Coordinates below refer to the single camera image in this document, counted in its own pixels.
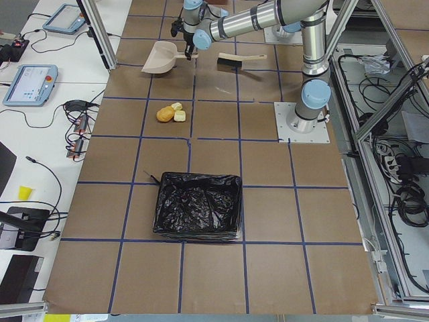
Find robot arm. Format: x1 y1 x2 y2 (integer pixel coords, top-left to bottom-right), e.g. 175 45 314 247
182 0 331 134
170 1 229 60

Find brown bread roll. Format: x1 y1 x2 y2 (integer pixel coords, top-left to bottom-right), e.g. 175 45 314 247
156 106 175 123

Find torn bread piece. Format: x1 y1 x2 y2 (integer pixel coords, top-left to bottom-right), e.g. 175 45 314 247
171 102 182 111
174 110 186 122

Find black device on desk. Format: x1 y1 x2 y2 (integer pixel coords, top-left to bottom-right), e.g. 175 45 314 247
1 207 50 252

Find yellow paper cup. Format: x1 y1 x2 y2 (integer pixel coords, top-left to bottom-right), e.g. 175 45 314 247
18 185 34 201

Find torn bread piece right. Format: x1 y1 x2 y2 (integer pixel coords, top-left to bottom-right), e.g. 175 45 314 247
174 110 186 122

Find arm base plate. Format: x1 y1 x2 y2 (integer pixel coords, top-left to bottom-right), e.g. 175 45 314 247
264 25 302 46
273 102 330 144

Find cream hand brush black bristles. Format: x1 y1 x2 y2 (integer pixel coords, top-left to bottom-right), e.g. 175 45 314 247
216 52 268 70

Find cream plastic dustpan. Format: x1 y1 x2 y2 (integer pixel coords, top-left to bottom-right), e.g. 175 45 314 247
141 41 187 74

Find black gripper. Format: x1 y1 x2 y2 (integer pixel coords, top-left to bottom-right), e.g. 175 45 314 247
170 19 194 60

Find near teach pendant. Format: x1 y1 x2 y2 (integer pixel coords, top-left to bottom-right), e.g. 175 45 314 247
3 64 58 107

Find torn bread piece left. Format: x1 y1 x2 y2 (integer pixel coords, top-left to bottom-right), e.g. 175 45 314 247
171 102 182 111

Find aluminium frame post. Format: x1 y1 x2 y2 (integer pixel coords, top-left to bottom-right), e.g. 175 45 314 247
76 0 117 70

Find teach pendant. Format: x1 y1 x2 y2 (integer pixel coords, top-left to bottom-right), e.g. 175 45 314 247
42 3 85 35
3 64 58 107

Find bin with black bag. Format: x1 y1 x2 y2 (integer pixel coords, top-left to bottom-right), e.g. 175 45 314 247
153 172 243 241

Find far teach pendant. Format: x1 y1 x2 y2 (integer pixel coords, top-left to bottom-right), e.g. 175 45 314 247
42 3 85 35

